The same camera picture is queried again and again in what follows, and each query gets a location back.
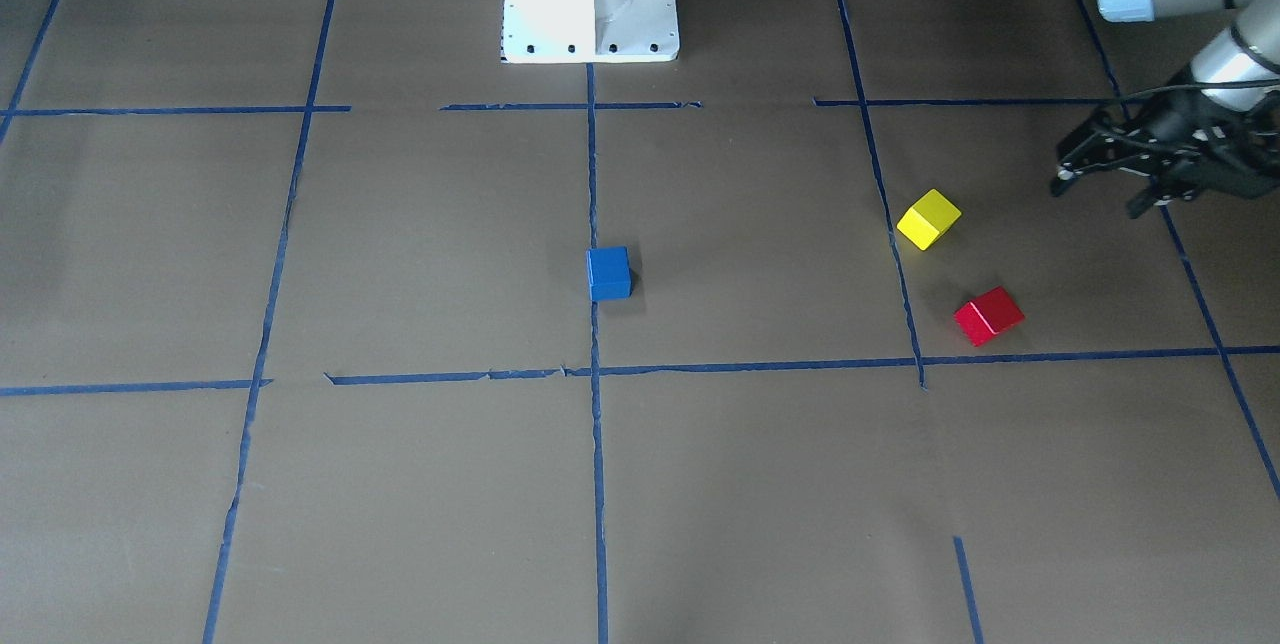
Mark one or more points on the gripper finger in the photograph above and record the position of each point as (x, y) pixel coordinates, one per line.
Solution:
(1157, 193)
(1080, 158)

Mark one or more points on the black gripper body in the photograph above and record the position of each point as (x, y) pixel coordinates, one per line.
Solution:
(1178, 122)

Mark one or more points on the yellow wooden block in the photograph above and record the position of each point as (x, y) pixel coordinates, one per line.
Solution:
(928, 219)

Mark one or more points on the red wooden block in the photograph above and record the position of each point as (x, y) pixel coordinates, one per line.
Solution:
(988, 316)

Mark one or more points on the blue wooden block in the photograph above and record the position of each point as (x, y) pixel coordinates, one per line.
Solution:
(609, 273)

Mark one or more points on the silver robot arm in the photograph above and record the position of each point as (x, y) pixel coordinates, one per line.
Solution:
(1233, 69)

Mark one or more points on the brown paper table cover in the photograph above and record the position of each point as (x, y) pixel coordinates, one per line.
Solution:
(298, 345)

